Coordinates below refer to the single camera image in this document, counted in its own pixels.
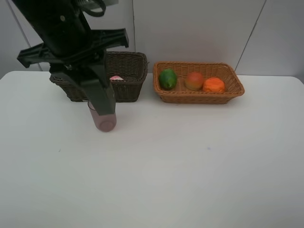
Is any translucent pink plastic cup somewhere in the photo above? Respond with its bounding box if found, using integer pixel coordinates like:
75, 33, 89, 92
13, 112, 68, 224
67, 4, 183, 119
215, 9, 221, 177
87, 102, 117, 132

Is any red yellow peach fruit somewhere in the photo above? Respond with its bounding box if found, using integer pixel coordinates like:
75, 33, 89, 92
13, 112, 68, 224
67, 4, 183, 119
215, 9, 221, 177
185, 72, 204, 91

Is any dark brown wicker basket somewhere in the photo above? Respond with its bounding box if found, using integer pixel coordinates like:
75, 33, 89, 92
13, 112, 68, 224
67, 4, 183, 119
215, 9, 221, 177
49, 51, 149, 103

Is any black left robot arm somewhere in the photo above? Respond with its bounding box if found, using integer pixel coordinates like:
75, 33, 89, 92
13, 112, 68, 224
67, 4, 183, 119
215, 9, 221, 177
14, 0, 129, 115

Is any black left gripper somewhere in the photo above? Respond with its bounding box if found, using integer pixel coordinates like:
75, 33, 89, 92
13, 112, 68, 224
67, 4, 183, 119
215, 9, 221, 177
17, 14, 129, 115

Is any orange tangerine fruit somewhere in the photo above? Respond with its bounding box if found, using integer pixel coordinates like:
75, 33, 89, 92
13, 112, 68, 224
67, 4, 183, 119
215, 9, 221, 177
202, 77, 225, 93

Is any green lime fruit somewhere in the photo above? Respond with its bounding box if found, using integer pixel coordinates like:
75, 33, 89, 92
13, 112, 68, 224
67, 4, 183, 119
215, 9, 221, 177
158, 68, 177, 90

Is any orange wicker basket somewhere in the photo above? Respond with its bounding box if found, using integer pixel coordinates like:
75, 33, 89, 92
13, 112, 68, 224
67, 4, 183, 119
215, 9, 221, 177
153, 61, 245, 105

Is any pink bottle white cap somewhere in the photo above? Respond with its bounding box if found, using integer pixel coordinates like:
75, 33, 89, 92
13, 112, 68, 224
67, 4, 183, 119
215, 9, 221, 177
110, 76, 124, 81

